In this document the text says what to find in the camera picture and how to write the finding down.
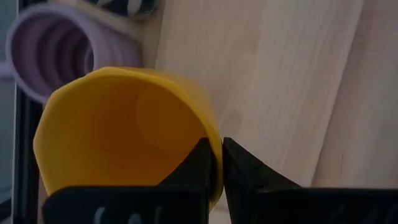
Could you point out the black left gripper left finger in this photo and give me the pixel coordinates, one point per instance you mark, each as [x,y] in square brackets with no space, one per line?
[130,205]

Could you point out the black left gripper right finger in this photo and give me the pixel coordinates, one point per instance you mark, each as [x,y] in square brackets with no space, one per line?
[280,205]

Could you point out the yellow mug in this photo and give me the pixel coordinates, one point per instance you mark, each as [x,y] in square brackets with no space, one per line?
[102,130]

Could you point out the wooden riser shelf board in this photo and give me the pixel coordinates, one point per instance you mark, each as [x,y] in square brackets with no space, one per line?
[264,77]

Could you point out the purple ribbed mug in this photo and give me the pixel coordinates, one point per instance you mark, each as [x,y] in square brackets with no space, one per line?
[46,49]

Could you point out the black white patterned mug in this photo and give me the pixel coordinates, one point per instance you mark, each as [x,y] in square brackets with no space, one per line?
[124,6]

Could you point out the black aluminium table frame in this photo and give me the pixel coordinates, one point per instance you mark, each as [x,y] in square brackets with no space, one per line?
[26,155]

